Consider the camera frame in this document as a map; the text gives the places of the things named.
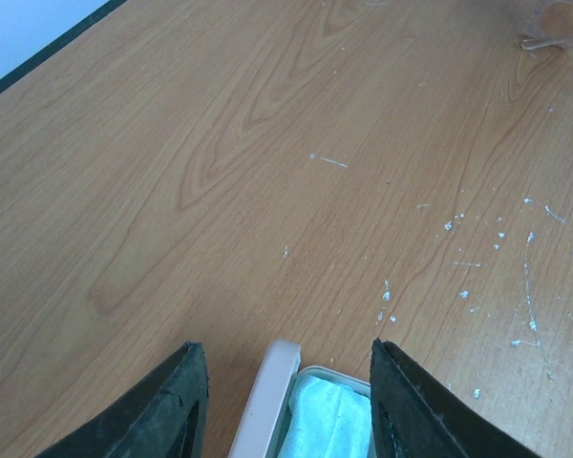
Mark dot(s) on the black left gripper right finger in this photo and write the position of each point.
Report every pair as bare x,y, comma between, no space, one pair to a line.
414,415

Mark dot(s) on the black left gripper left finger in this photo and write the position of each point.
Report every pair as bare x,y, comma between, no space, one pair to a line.
162,415

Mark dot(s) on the light blue cleaning cloth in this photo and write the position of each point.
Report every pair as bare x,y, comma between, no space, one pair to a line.
327,420

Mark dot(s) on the pink glasses case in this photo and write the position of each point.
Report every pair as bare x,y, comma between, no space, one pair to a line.
266,417

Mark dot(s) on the clear orange-lens sunglasses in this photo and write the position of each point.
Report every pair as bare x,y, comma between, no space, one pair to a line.
550,25

